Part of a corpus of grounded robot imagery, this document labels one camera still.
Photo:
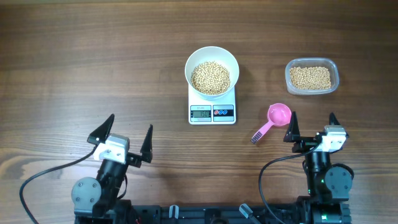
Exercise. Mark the white bowl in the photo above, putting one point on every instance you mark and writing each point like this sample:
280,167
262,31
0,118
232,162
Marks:
213,54

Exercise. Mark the clear plastic container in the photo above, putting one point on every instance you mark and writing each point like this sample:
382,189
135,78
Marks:
311,76

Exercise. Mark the soybeans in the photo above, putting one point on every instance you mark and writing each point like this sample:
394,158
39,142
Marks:
210,78

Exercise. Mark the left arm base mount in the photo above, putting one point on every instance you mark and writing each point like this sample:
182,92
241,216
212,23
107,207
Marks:
122,213

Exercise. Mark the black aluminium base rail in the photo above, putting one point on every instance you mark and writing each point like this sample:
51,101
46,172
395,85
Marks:
174,214

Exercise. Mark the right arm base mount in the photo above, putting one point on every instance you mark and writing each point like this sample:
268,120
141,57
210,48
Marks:
318,213

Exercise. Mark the white digital kitchen scale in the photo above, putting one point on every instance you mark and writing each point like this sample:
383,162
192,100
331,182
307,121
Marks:
220,111

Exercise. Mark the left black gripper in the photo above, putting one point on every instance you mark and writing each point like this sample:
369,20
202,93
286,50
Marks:
135,160

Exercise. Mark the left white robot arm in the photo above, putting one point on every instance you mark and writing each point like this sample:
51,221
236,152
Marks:
97,200

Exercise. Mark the pink plastic scoop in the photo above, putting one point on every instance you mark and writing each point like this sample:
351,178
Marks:
278,115

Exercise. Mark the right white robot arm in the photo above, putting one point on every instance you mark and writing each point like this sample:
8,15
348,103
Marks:
328,184

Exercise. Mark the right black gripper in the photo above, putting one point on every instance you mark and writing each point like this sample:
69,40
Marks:
293,135

